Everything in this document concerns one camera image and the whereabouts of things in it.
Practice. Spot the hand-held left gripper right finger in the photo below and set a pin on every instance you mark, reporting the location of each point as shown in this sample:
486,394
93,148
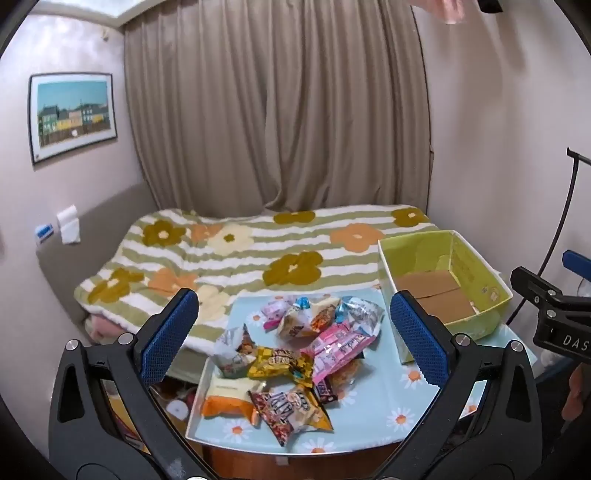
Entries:
418,339

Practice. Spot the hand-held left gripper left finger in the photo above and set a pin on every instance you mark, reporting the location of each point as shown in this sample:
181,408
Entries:
171,332

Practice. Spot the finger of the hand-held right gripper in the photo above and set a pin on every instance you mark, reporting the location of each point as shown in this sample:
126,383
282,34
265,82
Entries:
577,264
535,284

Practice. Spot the green cardboard box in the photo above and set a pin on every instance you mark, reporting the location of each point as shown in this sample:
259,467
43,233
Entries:
438,295

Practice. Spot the silver blue snack packet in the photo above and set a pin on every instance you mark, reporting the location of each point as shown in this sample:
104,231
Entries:
365,317

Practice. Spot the silver cartoon snack packet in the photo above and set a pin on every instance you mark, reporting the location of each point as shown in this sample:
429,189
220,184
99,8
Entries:
233,353

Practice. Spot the white orange snack packet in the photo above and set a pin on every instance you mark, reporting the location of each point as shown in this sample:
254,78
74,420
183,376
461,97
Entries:
226,398

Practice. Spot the dark brown snack packet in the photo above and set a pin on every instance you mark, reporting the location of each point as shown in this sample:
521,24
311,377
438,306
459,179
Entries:
325,391

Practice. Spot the small pink white snack packet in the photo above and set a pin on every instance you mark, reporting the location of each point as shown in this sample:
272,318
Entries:
276,311

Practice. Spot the yellow snack packet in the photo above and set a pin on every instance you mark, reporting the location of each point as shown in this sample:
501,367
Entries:
277,364

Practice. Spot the cream red snack packet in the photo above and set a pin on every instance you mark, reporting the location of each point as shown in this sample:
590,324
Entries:
300,325

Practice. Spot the white blue snack packet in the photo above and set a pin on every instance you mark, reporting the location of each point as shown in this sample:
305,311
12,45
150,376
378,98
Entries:
303,302

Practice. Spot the red white snack packet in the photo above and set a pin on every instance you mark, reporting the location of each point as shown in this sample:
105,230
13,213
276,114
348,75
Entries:
291,410

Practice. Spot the person's right hand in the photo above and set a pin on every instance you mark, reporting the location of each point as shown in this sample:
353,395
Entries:
576,392

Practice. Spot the pink bedsheet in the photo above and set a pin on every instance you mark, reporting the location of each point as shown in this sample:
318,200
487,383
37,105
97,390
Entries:
102,330

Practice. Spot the white round container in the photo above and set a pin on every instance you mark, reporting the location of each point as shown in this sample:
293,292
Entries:
178,410

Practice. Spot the blue floral tablecloth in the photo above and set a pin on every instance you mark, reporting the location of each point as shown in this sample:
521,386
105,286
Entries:
369,415

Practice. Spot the flowered striped blanket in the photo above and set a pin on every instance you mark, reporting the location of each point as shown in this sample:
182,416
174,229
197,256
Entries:
240,258

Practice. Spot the white tissue paper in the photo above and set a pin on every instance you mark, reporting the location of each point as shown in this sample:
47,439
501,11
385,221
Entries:
69,224

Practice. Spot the small blue white item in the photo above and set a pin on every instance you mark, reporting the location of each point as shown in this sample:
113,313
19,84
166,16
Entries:
45,230

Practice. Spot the beige curtain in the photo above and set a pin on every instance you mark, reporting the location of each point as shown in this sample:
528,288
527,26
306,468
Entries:
277,106

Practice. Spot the grey upholstered bed frame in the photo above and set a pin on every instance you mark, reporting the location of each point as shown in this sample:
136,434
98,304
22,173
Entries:
92,230

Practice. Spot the framed wall picture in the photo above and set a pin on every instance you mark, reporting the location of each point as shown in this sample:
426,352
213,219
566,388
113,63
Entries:
71,115

